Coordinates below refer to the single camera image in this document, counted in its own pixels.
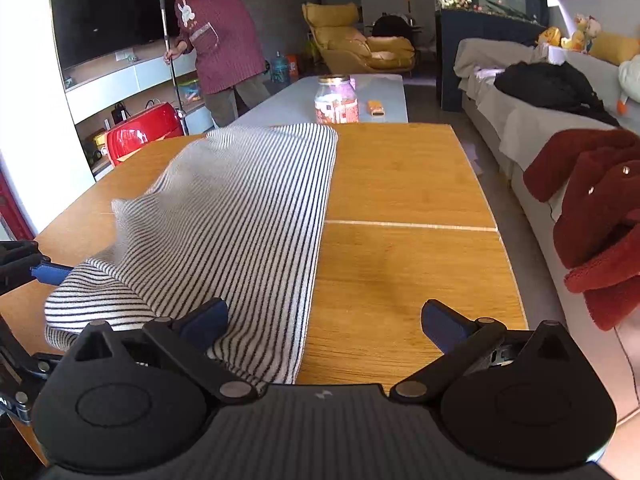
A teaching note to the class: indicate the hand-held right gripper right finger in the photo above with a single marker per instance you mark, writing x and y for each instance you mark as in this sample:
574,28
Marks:
445,325

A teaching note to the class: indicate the small orange box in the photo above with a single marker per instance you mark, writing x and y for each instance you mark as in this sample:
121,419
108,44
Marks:
376,108

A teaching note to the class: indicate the beige blanket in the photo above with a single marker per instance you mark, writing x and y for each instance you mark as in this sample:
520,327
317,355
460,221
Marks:
480,55

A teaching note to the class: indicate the blue water jug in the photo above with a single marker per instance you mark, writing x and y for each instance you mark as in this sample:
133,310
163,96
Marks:
279,69

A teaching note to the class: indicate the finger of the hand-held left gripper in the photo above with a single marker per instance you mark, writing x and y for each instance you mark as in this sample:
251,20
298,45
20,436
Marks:
50,274
35,367

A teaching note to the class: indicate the grey striped garment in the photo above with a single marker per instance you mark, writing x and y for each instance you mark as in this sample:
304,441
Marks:
240,220

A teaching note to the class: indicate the yellow toy truck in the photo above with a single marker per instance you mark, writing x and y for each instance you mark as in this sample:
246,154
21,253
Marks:
95,146

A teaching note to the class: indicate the yellow armchair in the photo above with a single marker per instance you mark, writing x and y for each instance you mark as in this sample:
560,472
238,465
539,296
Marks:
345,40

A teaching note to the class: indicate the beige sofa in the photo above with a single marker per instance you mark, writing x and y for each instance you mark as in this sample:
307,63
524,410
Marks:
510,125

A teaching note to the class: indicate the red fleece coat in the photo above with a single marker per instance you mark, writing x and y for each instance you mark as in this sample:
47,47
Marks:
595,210

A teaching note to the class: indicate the black jacket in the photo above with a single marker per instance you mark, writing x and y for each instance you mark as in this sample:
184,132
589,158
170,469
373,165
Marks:
550,87

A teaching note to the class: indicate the black television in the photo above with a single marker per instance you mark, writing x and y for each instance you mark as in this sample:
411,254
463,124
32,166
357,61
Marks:
100,10

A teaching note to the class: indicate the small plush doll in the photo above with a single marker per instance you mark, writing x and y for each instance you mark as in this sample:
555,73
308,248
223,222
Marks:
589,27

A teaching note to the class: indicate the dark fish tank cabinet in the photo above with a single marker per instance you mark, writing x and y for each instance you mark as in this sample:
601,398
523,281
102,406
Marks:
480,60

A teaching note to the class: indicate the grey coffee table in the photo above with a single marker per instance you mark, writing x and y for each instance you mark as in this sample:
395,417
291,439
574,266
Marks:
290,102

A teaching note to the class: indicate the yellow duck plush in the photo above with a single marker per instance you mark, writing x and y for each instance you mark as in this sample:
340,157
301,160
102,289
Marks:
550,36

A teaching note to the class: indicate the orange carton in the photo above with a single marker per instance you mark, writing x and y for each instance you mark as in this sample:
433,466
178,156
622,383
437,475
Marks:
293,66

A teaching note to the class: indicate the yellow pillow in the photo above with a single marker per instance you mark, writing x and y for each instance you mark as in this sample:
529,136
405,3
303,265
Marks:
615,47

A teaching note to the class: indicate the grey television cabinet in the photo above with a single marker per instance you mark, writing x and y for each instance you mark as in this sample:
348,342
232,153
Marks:
145,72

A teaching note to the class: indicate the small yellow plush toy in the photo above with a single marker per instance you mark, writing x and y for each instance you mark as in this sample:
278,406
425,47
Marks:
571,41

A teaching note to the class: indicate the glass jar with gold lid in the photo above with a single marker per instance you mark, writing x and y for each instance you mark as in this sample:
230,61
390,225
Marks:
336,102

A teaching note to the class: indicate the clear box with green lid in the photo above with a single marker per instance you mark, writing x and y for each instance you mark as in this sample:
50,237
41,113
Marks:
190,91

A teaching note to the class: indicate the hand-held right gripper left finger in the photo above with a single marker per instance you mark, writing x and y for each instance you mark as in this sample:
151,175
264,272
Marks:
205,325

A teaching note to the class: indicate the white goose plush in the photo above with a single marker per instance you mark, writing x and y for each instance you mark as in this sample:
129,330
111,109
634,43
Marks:
631,77

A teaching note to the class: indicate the black chair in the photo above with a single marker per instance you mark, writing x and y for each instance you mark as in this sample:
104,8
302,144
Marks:
392,26

